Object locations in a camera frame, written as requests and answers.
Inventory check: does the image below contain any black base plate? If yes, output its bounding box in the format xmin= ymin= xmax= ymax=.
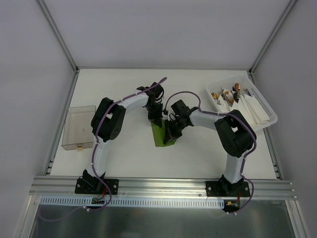
xmin=74 ymin=178 xmax=119 ymax=195
xmin=205 ymin=180 xmax=251 ymax=198

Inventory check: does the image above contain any white slotted cable duct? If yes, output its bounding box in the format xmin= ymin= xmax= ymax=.
xmin=40 ymin=196 xmax=224 ymax=209

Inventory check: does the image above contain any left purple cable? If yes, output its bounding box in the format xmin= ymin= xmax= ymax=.
xmin=91 ymin=77 xmax=168 ymax=211

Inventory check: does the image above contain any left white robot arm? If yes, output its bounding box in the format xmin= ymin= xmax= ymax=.
xmin=82 ymin=82 xmax=164 ymax=193

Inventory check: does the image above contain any white plastic basket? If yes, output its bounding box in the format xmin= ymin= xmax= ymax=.
xmin=206 ymin=75 xmax=278 ymax=131

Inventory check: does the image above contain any green paper napkin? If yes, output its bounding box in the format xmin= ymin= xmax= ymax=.
xmin=151 ymin=119 xmax=177 ymax=147

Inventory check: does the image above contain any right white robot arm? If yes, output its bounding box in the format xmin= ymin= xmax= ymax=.
xmin=163 ymin=100 xmax=257 ymax=196

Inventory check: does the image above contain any white rolled napkin bundle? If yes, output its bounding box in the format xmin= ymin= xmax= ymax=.
xmin=240 ymin=95 xmax=269 ymax=125

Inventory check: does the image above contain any copper fork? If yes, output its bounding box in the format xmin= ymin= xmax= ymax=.
xmin=226 ymin=94 xmax=234 ymax=104

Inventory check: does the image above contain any right frame post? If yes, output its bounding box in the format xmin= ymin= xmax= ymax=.
xmin=249 ymin=0 xmax=298 ymax=76

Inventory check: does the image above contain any aluminium rail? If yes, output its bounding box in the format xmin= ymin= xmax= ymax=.
xmin=29 ymin=176 xmax=298 ymax=200

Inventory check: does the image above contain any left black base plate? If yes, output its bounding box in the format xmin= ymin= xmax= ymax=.
xmin=74 ymin=178 xmax=119 ymax=195

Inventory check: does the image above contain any clear smoked plastic box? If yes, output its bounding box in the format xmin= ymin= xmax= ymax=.
xmin=61 ymin=105 xmax=96 ymax=150

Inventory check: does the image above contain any left frame post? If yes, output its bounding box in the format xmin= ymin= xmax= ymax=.
xmin=35 ymin=0 xmax=78 ymax=72

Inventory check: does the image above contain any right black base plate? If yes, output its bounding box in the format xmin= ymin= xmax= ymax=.
xmin=205 ymin=180 xmax=251 ymax=198

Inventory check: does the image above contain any copper spoon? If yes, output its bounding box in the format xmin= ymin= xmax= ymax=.
xmin=234 ymin=83 xmax=241 ymax=95

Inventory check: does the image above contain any frame post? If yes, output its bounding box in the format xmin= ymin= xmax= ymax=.
xmin=249 ymin=0 xmax=298 ymax=76
xmin=35 ymin=0 xmax=78 ymax=72

